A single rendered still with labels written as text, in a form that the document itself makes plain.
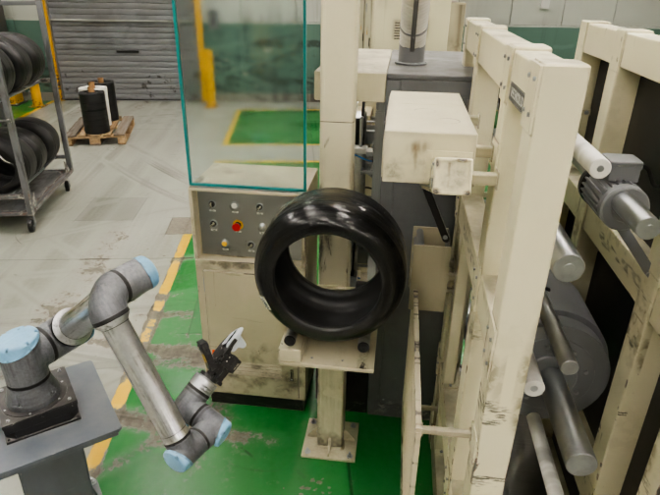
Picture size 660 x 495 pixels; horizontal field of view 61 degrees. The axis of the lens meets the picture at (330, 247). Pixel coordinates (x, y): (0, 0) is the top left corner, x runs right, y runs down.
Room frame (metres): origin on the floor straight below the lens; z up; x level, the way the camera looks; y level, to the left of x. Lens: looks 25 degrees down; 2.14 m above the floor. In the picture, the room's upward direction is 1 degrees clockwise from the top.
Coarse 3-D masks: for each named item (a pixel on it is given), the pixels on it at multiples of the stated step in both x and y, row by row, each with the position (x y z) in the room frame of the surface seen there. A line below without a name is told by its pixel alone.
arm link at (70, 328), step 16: (144, 256) 1.65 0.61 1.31; (128, 272) 1.55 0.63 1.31; (144, 272) 1.58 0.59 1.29; (128, 288) 1.51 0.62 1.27; (144, 288) 1.56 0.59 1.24; (80, 304) 1.70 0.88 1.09; (48, 320) 1.82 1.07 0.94; (64, 320) 1.75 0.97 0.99; (80, 320) 1.69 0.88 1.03; (64, 336) 1.74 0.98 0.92; (80, 336) 1.75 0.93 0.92; (64, 352) 1.76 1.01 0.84
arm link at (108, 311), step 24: (96, 288) 1.48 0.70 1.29; (120, 288) 1.49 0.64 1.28; (96, 312) 1.42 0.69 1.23; (120, 312) 1.44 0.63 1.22; (120, 336) 1.42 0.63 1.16; (120, 360) 1.40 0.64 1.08; (144, 360) 1.41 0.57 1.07; (144, 384) 1.38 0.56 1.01; (144, 408) 1.37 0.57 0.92; (168, 408) 1.37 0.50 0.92; (168, 432) 1.34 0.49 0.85; (192, 432) 1.39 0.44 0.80; (168, 456) 1.31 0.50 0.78; (192, 456) 1.33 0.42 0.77
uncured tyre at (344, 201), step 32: (320, 192) 1.92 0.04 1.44; (352, 192) 1.94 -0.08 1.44; (288, 224) 1.78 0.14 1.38; (320, 224) 1.75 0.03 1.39; (352, 224) 1.74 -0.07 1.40; (384, 224) 1.81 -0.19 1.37; (256, 256) 1.81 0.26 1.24; (288, 256) 2.03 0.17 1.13; (384, 256) 1.73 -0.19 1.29; (288, 288) 2.00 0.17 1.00; (320, 288) 2.04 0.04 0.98; (384, 288) 1.72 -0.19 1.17; (288, 320) 1.76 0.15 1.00; (320, 320) 1.90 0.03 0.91; (352, 320) 1.89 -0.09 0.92; (384, 320) 1.75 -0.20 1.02
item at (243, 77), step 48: (192, 0) 2.47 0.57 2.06; (240, 0) 2.45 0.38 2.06; (288, 0) 2.42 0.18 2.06; (192, 48) 2.47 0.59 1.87; (240, 48) 2.45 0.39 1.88; (288, 48) 2.42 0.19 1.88; (192, 96) 2.47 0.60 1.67; (240, 96) 2.45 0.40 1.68; (288, 96) 2.42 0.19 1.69; (192, 144) 2.48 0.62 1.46; (240, 144) 2.45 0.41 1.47; (288, 144) 2.42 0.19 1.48
